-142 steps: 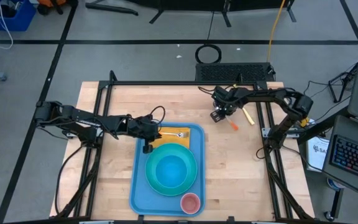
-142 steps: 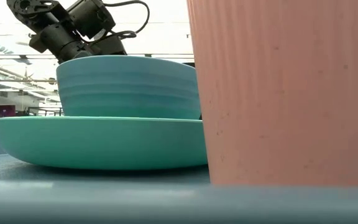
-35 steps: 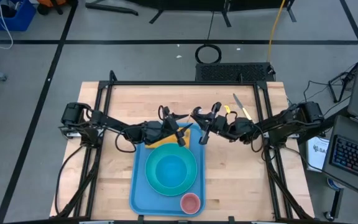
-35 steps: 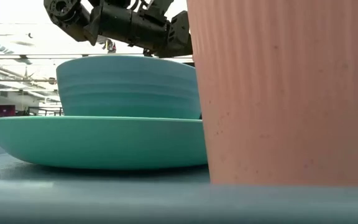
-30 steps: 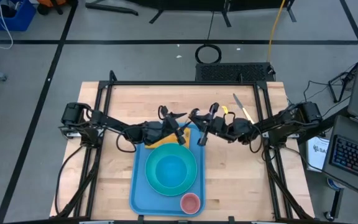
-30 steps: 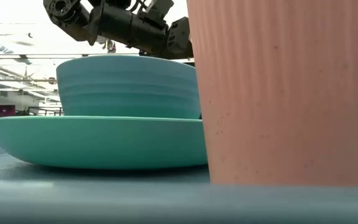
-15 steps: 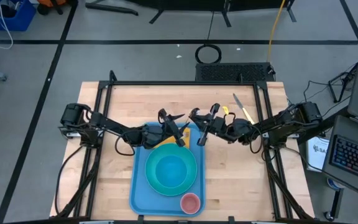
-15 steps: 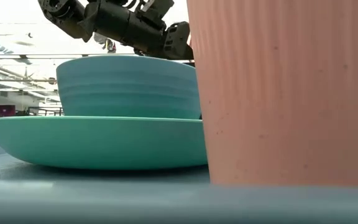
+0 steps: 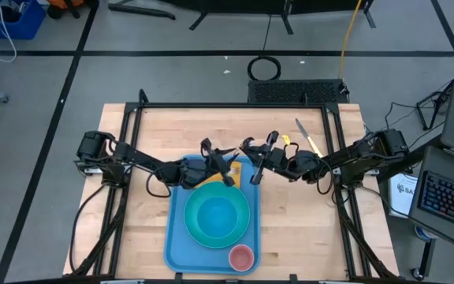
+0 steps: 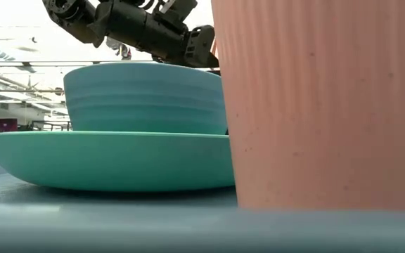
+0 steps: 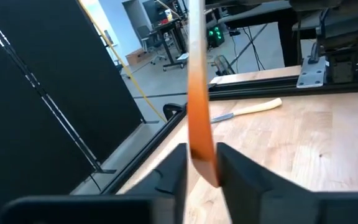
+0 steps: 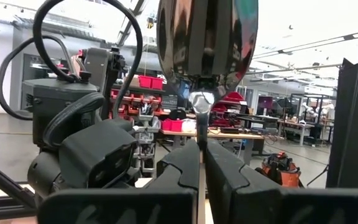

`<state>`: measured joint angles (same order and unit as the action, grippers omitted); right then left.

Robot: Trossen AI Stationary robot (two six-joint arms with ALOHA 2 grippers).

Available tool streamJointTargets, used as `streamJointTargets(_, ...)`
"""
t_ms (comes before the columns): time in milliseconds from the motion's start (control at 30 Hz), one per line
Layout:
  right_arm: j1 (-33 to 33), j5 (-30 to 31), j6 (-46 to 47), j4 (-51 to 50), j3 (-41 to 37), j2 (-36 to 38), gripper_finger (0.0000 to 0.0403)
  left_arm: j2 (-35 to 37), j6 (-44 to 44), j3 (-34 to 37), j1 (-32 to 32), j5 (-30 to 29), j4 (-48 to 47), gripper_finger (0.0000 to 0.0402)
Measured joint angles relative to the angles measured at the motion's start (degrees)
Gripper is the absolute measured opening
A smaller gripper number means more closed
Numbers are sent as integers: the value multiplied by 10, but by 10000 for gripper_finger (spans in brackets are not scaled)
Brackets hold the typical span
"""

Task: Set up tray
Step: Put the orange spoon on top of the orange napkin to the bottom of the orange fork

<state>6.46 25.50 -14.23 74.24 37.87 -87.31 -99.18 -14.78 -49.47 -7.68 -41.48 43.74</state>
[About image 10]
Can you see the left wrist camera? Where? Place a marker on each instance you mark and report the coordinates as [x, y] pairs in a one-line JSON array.
[[200, 45]]

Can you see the teal plate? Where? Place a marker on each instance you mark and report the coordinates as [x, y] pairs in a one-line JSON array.
[[118, 161]]

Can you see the blue plastic tray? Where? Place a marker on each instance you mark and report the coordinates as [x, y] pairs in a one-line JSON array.
[[118, 225]]

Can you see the purple screen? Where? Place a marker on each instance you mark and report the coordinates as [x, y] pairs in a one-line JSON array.
[[5, 126]]

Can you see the pink ribbed cup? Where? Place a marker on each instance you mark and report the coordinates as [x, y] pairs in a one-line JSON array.
[[329, 105]]

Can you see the black railing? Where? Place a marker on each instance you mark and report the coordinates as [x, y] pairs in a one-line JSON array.
[[48, 122]]

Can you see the blue bowl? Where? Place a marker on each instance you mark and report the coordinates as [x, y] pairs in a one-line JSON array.
[[146, 102]]

